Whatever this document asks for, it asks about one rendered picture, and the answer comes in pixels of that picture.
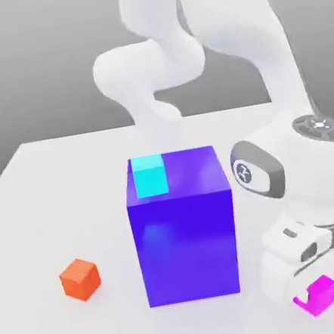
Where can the large blue box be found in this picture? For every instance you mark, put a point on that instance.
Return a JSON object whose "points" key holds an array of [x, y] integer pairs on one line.
{"points": [[186, 243]]}

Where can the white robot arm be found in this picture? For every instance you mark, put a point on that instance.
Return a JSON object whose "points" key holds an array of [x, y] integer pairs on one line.
{"points": [[168, 62]]}

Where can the small cyan cube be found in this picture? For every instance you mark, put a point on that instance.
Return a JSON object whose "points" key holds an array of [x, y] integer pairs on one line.
{"points": [[149, 177]]}

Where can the small magenta cube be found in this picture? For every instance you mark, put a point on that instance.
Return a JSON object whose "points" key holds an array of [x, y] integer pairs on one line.
{"points": [[323, 295]]}

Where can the small orange cube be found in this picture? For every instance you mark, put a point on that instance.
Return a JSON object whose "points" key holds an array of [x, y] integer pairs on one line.
{"points": [[80, 281]]}

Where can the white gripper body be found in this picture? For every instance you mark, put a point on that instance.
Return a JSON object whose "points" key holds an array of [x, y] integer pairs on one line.
{"points": [[280, 283]]}

